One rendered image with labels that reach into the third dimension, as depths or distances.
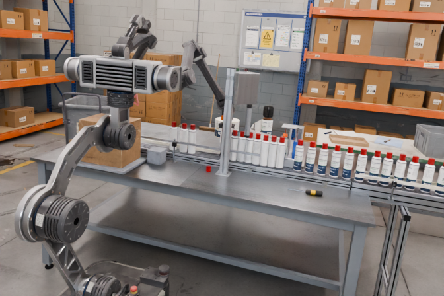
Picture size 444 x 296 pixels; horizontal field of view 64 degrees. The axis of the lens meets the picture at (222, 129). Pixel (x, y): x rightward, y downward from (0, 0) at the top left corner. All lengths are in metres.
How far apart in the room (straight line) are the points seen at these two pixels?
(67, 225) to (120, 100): 0.64
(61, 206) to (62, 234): 0.11
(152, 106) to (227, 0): 2.44
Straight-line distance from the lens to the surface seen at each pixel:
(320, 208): 2.00
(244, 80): 2.15
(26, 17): 6.33
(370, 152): 3.43
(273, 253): 2.70
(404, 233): 2.33
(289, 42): 6.51
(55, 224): 1.58
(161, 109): 5.77
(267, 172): 2.33
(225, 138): 2.22
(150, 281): 2.29
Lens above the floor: 1.64
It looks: 14 degrees down
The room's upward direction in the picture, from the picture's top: 4 degrees clockwise
